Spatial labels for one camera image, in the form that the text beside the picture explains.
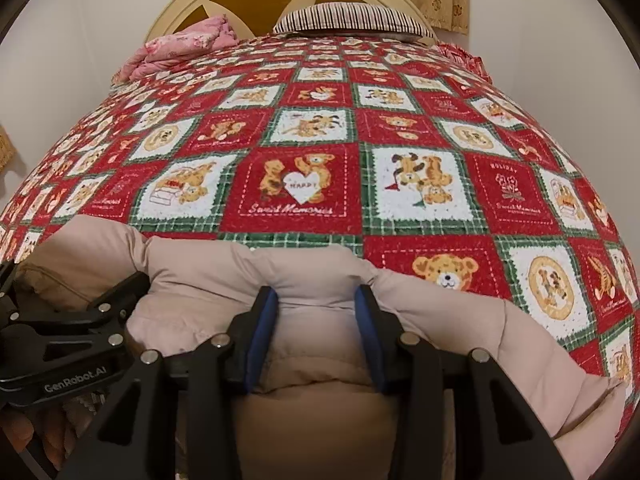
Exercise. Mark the pink folded blanket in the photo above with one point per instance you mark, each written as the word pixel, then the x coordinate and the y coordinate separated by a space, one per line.
pixel 164 52

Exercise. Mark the beige quilted puffer jacket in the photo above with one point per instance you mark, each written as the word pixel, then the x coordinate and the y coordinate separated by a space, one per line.
pixel 315 413

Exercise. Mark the red cloth at bedside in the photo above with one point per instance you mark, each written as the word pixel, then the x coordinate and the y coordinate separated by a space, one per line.
pixel 473 64

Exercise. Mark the red teddy bear bedspread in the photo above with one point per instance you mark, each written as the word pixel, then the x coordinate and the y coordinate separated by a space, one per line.
pixel 388 149

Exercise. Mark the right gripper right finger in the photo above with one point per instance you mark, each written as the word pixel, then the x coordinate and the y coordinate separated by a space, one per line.
pixel 459 415

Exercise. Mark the striped pillow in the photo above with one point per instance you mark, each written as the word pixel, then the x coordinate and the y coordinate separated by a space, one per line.
pixel 352 17

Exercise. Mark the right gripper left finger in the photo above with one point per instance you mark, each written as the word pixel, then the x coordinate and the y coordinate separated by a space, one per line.
pixel 134 433

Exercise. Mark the left wall gold curtain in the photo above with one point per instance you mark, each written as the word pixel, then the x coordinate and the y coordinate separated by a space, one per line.
pixel 7 150

